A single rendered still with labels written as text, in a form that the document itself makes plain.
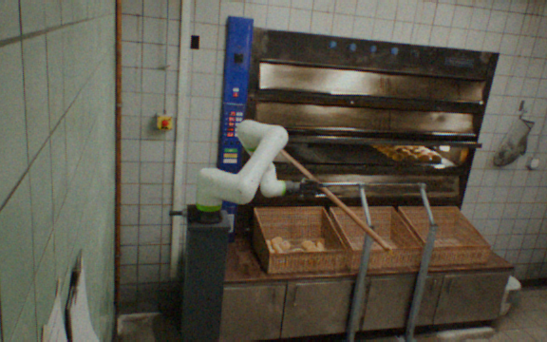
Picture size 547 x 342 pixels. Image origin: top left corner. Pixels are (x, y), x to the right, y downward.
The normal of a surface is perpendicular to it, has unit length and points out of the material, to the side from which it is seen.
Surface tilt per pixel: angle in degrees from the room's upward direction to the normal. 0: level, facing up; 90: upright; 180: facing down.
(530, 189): 90
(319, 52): 90
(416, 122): 70
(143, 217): 90
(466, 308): 90
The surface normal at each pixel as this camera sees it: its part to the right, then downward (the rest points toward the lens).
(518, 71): 0.27, 0.32
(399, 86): 0.29, -0.03
